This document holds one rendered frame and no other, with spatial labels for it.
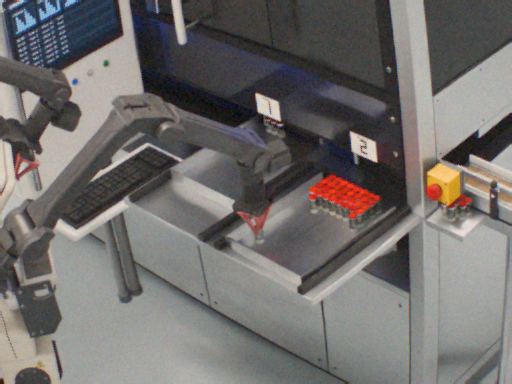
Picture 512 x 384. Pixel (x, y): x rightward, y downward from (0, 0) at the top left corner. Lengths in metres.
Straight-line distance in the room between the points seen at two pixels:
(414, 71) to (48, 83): 0.87
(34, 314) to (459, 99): 1.19
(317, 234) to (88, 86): 0.86
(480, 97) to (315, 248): 0.59
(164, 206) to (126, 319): 1.11
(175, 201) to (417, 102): 0.74
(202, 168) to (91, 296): 1.20
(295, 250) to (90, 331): 1.42
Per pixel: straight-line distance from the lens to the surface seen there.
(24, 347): 2.77
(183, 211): 3.03
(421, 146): 2.78
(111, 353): 3.98
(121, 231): 3.75
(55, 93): 2.72
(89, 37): 3.26
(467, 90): 2.89
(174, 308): 4.11
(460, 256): 3.15
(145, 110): 2.33
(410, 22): 2.61
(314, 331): 3.55
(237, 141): 2.59
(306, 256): 2.81
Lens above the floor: 2.60
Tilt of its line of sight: 34 degrees down
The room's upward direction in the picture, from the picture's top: 8 degrees counter-clockwise
